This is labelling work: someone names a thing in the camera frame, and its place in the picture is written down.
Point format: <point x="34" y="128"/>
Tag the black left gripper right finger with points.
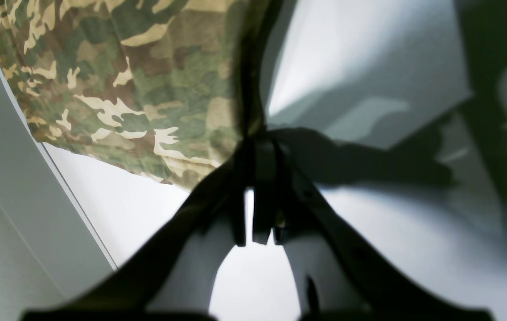
<point x="339" y="275"/>

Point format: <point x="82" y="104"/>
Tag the camouflage T-shirt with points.
<point x="165" y="89"/>

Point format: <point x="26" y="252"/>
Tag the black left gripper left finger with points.
<point x="171" y="277"/>

